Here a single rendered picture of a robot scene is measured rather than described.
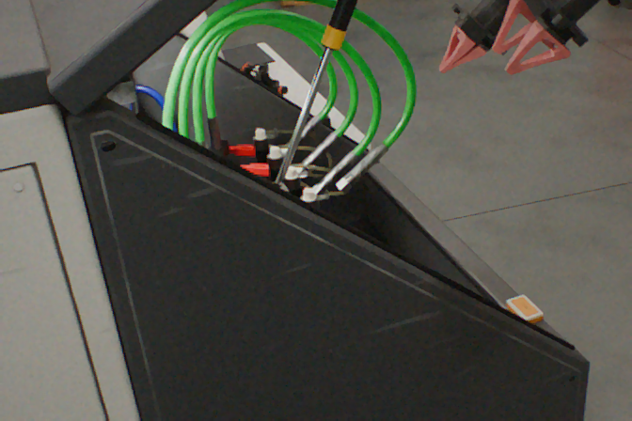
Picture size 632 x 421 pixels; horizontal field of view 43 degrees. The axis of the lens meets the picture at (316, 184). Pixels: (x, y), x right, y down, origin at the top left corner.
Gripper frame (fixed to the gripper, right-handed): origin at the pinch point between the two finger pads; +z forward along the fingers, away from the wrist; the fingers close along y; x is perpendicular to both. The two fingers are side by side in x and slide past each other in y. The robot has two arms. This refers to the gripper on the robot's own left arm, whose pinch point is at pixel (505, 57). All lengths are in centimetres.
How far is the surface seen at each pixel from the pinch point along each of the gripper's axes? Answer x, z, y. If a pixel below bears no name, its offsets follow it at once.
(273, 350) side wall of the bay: -20, 33, 33
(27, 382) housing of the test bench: -41, 44, 36
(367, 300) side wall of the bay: -13.1, 23.5, 29.8
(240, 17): -25.6, 21.7, -15.4
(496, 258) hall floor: 148, 79, -97
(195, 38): -32.5, 24.0, -6.3
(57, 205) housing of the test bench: -48, 27, 31
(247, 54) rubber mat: 19, 61, -96
